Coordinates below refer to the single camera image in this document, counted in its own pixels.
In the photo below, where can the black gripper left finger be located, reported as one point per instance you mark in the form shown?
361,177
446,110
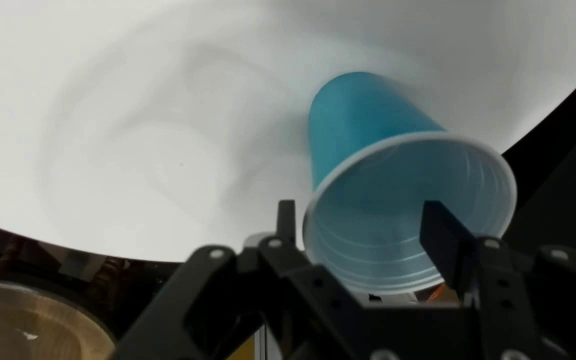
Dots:
281,287

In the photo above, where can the blue plastic cup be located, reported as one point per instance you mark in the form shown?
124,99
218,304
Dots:
381,201

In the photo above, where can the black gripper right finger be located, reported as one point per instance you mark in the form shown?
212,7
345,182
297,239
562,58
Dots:
501,287

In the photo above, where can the round wooden stool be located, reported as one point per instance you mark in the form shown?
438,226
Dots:
29,321

